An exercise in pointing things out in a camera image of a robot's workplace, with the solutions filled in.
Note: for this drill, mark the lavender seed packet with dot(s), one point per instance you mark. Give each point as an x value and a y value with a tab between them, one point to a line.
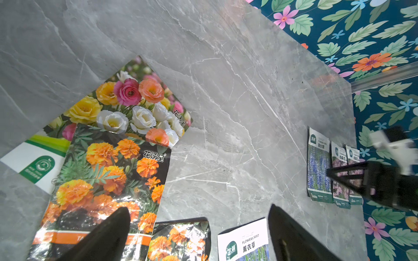
247	242
319	186

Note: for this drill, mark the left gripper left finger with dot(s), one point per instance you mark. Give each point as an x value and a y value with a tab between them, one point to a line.
104	243

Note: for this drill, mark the orange marigold seed packet lower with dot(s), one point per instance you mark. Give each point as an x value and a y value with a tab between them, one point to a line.
103	171

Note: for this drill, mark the colourful roses seed packet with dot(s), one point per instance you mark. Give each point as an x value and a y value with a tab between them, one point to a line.
134	101

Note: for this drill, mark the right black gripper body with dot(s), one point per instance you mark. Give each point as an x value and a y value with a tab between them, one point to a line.
382	184

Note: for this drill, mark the orange marigold seed packet upper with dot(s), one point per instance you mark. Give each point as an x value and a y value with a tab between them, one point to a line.
180	240

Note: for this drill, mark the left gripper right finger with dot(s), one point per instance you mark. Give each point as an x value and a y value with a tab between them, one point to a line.
291	242

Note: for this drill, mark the orange marigold seed packet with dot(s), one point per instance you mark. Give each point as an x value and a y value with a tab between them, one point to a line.
103	171
180	240

